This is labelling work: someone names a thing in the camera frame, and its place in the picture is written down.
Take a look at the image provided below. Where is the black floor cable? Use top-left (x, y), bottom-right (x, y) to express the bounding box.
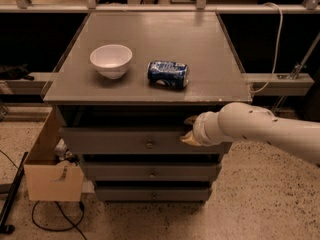
top-left (31, 200), bottom-right (88, 240)

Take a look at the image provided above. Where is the white hanging cable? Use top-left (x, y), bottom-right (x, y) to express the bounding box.
top-left (249, 2), bottom-right (284, 96)

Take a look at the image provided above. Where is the white bowl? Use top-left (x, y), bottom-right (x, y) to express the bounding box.
top-left (89, 44), bottom-right (133, 79)

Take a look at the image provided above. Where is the grey top drawer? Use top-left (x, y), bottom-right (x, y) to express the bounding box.
top-left (60, 128), bottom-right (231, 154)

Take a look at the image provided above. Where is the metal diagonal strut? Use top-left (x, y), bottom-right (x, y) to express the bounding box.
top-left (271, 31), bottom-right (320, 113)

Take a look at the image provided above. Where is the grey drawer cabinet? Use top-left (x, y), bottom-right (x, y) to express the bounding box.
top-left (45, 12), bottom-right (252, 190)

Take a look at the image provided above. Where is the grey middle drawer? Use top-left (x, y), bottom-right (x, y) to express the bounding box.
top-left (81, 162), bottom-right (221, 182)

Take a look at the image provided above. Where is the black object on rail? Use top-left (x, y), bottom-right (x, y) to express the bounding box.
top-left (0, 64), bottom-right (34, 81)

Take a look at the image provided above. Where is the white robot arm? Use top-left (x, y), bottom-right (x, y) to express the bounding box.
top-left (181, 102), bottom-right (320, 165)

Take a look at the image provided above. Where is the grey drawer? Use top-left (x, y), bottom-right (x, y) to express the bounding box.
top-left (60, 128), bottom-right (231, 154)
top-left (81, 162), bottom-right (221, 182)
top-left (95, 187), bottom-right (212, 202)

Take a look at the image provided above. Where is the black floor bar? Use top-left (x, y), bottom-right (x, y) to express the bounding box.
top-left (0, 152), bottom-right (28, 235)

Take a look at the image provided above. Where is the blue crushed soda can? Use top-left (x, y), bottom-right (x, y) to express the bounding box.
top-left (147, 61), bottom-right (189, 89)

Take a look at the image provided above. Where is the cardboard box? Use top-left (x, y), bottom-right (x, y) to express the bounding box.
top-left (24, 110), bottom-right (84, 202)

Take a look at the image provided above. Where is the grey bottom drawer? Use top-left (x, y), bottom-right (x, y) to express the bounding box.
top-left (95, 187), bottom-right (212, 202)

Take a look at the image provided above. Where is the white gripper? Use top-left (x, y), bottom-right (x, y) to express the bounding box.
top-left (180, 112), bottom-right (222, 146)

